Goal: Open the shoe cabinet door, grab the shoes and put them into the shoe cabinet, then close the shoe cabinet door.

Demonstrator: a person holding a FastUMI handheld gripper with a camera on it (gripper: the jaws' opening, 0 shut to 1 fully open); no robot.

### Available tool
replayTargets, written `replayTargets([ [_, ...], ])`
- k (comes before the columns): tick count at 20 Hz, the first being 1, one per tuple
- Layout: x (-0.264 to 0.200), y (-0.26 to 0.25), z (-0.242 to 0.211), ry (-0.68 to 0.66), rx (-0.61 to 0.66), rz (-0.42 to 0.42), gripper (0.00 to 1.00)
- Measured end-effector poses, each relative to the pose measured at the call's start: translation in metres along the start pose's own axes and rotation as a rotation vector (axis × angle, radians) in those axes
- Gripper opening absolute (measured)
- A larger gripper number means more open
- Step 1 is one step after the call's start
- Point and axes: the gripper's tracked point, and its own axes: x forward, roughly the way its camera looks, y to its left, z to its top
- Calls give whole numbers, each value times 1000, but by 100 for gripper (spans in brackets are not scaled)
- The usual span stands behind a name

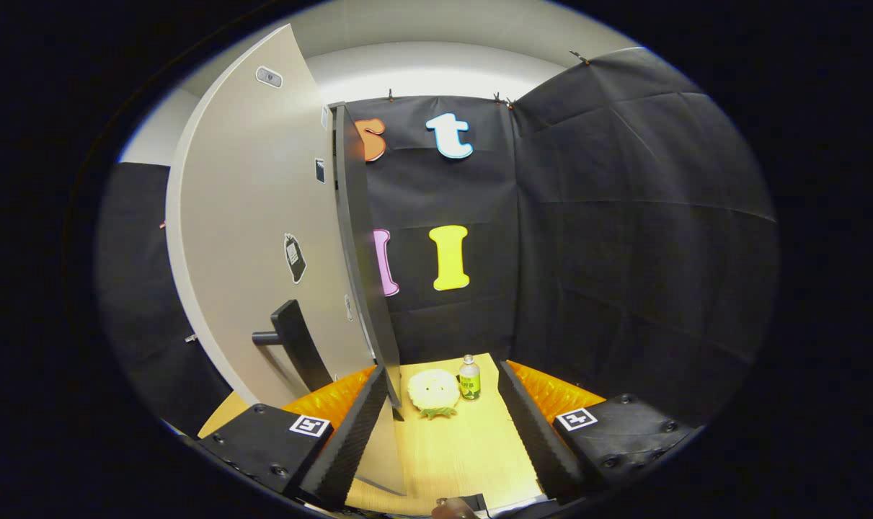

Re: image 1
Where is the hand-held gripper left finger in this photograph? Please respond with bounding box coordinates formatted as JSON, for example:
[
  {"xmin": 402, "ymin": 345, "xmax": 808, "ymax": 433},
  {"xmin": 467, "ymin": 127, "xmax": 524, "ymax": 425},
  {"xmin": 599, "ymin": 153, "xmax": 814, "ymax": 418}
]
[{"xmin": 195, "ymin": 364, "xmax": 388, "ymax": 509}]

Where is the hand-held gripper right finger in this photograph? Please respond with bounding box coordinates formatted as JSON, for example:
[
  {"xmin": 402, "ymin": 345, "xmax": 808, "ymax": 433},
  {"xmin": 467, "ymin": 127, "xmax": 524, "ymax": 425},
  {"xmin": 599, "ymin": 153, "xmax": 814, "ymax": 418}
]
[{"xmin": 495, "ymin": 359, "xmax": 696, "ymax": 502}]

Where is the grey shoe cabinet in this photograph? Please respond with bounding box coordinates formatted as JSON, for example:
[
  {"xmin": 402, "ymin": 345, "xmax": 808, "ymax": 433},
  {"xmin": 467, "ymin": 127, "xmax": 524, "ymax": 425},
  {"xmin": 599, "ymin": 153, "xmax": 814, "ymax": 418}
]
[{"xmin": 328, "ymin": 102, "xmax": 404, "ymax": 422}]

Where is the beige shoe cabinet door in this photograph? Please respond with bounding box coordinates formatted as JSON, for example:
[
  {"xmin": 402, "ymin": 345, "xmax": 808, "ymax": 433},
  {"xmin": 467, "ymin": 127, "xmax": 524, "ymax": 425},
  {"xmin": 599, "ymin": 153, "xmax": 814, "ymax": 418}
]
[{"xmin": 164, "ymin": 24, "xmax": 408, "ymax": 498}]

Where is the green drink bottle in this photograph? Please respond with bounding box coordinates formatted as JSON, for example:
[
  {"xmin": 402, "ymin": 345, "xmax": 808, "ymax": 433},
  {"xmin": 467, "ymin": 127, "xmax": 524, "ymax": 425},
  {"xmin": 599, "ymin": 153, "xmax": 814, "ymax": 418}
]
[{"xmin": 458, "ymin": 354, "xmax": 482, "ymax": 402}]

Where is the yellow plush toy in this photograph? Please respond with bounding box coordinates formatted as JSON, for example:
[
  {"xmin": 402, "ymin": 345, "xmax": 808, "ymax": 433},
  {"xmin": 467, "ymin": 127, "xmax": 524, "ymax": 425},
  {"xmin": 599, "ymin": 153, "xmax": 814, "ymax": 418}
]
[{"xmin": 407, "ymin": 368, "xmax": 461, "ymax": 420}]

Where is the black backdrop cloth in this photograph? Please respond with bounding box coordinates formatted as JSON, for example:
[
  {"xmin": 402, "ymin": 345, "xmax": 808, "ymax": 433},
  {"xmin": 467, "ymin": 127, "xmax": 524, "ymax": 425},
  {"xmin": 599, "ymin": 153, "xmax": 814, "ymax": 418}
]
[{"xmin": 94, "ymin": 47, "xmax": 779, "ymax": 437}]

